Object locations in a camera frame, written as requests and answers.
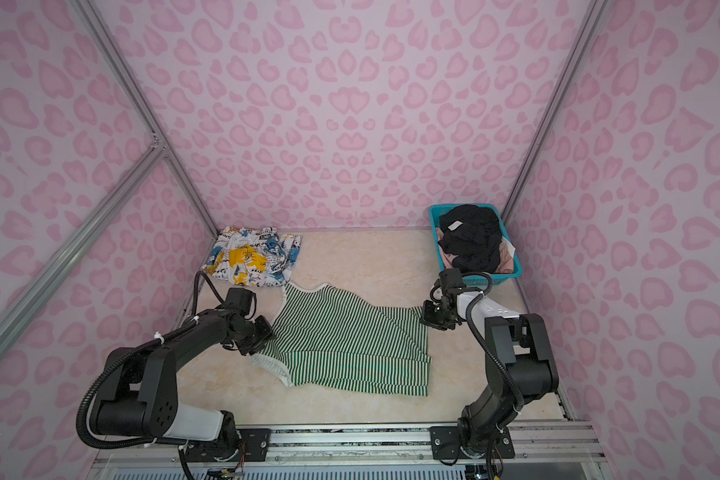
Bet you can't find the green white striped garment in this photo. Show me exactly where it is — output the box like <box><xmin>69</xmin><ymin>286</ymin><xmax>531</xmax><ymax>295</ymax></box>
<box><xmin>250</xmin><ymin>284</ymin><xmax>431</xmax><ymax>396</ymax></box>

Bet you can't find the white yellow blue printed garment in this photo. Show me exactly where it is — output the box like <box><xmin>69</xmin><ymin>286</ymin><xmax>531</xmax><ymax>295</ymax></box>
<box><xmin>202</xmin><ymin>227</ymin><xmax>302</xmax><ymax>287</ymax></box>

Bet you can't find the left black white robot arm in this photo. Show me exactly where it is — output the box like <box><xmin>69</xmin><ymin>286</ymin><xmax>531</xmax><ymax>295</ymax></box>
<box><xmin>75</xmin><ymin>290</ymin><xmax>273</xmax><ymax>461</ymax></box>

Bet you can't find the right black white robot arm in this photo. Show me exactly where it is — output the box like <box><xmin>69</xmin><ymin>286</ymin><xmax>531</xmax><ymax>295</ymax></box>
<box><xmin>421</xmin><ymin>292</ymin><xmax>559</xmax><ymax>466</ymax></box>

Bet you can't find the teal plastic laundry basket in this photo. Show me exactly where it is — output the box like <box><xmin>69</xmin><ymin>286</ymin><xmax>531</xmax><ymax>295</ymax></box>
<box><xmin>427</xmin><ymin>204</ymin><xmax>522</xmax><ymax>287</ymax></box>

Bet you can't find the black garment in basket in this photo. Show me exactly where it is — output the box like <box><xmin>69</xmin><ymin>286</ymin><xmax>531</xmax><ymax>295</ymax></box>
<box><xmin>438</xmin><ymin>204</ymin><xmax>503</xmax><ymax>273</ymax></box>

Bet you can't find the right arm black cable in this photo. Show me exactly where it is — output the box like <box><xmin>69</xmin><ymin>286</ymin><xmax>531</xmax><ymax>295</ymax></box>
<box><xmin>428</xmin><ymin>272</ymin><xmax>526</xmax><ymax>421</ymax></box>

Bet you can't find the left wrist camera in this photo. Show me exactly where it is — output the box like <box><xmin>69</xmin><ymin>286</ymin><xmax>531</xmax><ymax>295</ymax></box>
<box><xmin>223</xmin><ymin>288</ymin><xmax>257</xmax><ymax>319</ymax></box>

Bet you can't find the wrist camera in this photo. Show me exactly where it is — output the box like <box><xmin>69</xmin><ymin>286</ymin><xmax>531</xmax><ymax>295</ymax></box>
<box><xmin>223</xmin><ymin>288</ymin><xmax>257</xmax><ymax>319</ymax></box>
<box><xmin>434</xmin><ymin>268</ymin><xmax>466</xmax><ymax>299</ymax></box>

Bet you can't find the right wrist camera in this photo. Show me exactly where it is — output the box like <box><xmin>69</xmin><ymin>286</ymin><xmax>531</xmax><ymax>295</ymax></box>
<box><xmin>434</xmin><ymin>268</ymin><xmax>466</xmax><ymax>299</ymax></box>

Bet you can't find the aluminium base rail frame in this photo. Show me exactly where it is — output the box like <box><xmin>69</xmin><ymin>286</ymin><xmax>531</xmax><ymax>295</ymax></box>
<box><xmin>88</xmin><ymin>420</ymin><xmax>614</xmax><ymax>479</ymax></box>

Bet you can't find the diagonal aluminium wall strut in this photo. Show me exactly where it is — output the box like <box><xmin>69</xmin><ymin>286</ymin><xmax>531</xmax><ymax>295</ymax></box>
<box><xmin>0</xmin><ymin>142</ymin><xmax>164</xmax><ymax>361</ymax></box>

